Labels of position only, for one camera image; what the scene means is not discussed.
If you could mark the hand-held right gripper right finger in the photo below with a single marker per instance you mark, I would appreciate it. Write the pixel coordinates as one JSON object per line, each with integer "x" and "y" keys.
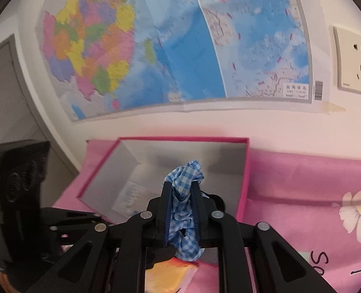
{"x": 196, "y": 213}

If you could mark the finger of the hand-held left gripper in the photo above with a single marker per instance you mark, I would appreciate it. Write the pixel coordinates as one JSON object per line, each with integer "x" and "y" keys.
{"x": 67, "y": 215}
{"x": 57, "y": 244}

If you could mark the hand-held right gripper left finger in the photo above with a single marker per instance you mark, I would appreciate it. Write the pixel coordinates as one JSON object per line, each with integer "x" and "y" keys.
{"x": 166, "y": 216}

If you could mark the blue checked scrunchie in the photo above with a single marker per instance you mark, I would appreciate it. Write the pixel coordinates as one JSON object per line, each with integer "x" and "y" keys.
{"x": 183, "y": 177}

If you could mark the pink storage box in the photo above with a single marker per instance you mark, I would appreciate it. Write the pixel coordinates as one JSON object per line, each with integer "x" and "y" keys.
{"x": 168, "y": 161}

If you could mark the colourful cardboard box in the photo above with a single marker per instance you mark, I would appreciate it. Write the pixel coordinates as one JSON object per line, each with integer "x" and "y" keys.
{"x": 171, "y": 276}

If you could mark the grey door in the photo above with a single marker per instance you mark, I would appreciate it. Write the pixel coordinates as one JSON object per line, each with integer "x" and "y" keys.
{"x": 6, "y": 103}

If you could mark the pink floral bed sheet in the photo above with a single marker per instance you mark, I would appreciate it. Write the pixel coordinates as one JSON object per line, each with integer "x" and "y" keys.
{"x": 290, "y": 183}

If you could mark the beige tape strip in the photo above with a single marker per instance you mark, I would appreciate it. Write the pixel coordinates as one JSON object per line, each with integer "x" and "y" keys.
{"x": 335, "y": 108}

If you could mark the colourful wall map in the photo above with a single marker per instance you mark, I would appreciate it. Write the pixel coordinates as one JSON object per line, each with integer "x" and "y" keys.
{"x": 174, "y": 42}

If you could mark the white wall socket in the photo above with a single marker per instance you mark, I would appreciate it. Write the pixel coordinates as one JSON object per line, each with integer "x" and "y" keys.
{"x": 355, "y": 61}

